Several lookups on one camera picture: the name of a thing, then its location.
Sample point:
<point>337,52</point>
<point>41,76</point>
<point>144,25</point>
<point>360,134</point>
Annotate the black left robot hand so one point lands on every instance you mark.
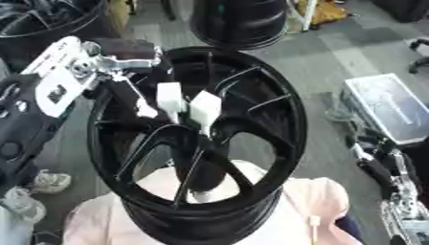
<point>120,92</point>

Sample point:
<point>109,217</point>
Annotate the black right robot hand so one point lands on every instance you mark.
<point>375,166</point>

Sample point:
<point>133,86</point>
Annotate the white pin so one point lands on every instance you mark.
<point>169,95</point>
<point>204,106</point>
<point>146,110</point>

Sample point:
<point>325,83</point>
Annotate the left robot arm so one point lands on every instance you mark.
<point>33,127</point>

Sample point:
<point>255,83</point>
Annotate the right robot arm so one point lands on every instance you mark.
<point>408,213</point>

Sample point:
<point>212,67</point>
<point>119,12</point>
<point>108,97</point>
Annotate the black spoked wheel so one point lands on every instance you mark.
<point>262,127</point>
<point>44,19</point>

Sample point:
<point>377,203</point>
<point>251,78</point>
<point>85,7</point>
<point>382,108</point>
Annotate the black wheel rim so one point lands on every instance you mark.
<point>240,22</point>

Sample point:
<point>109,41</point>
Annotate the clear plastic box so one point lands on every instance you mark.
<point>391,105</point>

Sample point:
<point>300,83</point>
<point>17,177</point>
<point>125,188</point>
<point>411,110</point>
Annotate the person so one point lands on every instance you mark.
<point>318,204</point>

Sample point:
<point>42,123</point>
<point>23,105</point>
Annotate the white shoe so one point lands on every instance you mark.
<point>22,204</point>
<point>51,182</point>

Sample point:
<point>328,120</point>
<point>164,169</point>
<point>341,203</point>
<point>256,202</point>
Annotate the dark bag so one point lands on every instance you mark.
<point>405,9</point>

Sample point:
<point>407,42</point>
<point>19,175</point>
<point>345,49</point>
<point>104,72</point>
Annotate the yellow cloth bundle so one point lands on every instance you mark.
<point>327,12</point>

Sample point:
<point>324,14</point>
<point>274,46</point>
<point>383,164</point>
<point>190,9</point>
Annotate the white post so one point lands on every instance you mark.
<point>304,14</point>

